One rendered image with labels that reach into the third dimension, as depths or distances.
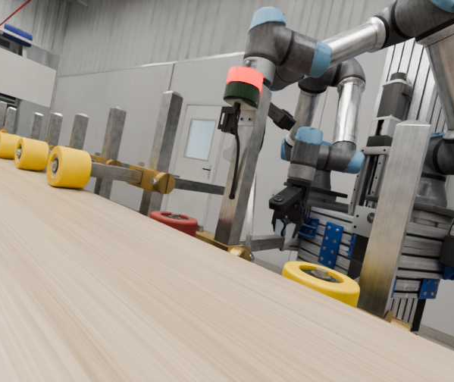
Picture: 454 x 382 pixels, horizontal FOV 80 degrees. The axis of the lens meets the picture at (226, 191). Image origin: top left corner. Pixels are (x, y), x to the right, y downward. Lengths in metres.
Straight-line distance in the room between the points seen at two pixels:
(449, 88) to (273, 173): 2.74
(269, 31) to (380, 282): 0.51
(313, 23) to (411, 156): 3.72
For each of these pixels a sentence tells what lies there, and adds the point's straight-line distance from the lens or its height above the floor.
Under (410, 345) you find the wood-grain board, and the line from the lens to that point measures 0.25.
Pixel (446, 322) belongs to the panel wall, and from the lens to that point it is 3.23.
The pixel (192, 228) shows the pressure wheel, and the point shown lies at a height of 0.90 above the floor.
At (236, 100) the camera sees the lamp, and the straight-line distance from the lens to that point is 0.46.
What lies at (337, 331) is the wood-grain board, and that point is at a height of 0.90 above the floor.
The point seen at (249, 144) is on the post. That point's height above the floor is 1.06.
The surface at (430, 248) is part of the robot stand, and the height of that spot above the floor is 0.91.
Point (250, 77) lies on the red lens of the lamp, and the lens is 0.47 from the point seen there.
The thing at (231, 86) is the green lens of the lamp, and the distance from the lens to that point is 0.47.
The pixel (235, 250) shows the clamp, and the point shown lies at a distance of 0.49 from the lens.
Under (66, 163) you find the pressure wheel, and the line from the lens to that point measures 0.59.
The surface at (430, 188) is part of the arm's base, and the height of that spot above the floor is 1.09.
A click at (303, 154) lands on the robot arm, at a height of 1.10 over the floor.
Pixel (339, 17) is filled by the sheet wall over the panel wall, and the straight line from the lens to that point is 3.98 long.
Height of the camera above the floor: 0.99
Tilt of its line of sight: 2 degrees down
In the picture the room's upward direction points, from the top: 12 degrees clockwise
